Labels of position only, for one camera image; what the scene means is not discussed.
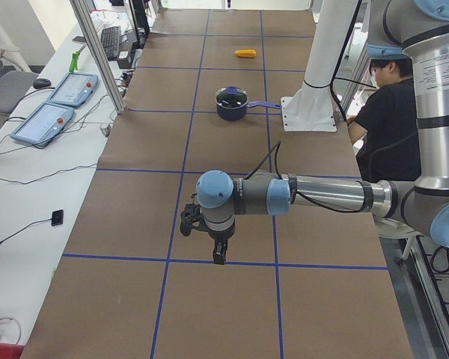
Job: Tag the black monitor stand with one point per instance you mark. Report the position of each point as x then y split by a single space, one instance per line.
139 17

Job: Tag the small black square pad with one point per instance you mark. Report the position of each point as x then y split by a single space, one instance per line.
57 217

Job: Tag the yellow corn cob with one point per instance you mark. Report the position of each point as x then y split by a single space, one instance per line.
246 53

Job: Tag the glass lid with blue knob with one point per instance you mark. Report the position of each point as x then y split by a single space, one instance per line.
231 97

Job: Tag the blue teach pendant nearer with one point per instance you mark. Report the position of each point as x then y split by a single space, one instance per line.
43 124

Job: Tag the black computer mouse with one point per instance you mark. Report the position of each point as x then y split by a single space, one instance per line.
41 83

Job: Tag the aluminium frame post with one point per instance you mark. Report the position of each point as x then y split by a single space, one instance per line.
85 22

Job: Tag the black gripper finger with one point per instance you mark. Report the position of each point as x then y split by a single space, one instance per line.
219 252

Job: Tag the person in black shirt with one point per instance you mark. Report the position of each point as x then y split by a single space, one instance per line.
387 125

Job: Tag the dark blue saucepan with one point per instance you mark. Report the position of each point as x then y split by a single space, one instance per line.
233 114

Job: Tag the grey office chair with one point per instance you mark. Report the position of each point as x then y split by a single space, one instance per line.
13 86

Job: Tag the black keyboard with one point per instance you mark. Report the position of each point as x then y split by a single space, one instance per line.
110 40

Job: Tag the blue teach pendant farther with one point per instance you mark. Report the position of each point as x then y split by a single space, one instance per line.
74 89

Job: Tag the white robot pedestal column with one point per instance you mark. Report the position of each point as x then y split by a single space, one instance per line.
311 107

